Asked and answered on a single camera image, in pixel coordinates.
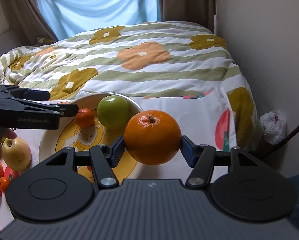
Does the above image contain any small mandarin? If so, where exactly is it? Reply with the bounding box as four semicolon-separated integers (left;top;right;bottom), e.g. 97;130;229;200
75;108;95;128

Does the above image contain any yellow pear apple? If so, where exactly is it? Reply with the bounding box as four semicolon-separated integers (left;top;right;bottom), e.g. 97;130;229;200
2;137;32;172

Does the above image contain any large green apple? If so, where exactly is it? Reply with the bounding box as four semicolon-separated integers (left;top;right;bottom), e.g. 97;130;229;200
97;95;129;129

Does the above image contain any large orange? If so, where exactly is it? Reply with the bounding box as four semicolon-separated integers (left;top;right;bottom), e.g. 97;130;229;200
124;110;182;165

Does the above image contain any small tangerine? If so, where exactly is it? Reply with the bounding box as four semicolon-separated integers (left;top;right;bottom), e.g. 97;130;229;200
0;176;11;193

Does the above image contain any cream yellow cartoon bowl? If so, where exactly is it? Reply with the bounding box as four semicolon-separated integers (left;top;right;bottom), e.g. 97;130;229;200
38;93;143;183

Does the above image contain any brown left curtain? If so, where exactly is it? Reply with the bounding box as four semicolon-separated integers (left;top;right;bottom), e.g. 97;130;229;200
1;0;58;45

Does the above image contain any brown curtain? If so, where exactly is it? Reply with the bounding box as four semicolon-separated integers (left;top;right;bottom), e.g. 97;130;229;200
158;0;216;32
1;0;58;45

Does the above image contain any white plastic bag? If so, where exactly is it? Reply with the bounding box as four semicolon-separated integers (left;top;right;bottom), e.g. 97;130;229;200
260;110;287;145

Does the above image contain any light blue window cloth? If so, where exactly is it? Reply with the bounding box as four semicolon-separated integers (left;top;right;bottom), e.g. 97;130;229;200
37;0;162;40

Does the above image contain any floral striped duvet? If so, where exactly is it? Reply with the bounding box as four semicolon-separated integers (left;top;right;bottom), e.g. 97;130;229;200
0;22;263;149

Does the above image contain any brown right curtain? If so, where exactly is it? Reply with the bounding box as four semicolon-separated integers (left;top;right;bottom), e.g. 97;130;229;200
158;0;216;32

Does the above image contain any black cable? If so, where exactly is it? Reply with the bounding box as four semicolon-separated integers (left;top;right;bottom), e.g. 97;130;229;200
262;113;299;153

